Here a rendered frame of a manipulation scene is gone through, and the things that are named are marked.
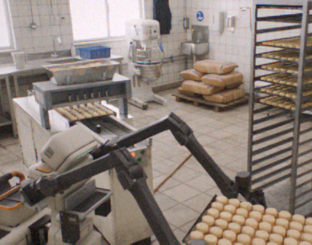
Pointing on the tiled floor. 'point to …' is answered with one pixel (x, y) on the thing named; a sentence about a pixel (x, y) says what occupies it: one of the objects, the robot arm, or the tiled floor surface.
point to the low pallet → (211, 101)
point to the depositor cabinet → (30, 147)
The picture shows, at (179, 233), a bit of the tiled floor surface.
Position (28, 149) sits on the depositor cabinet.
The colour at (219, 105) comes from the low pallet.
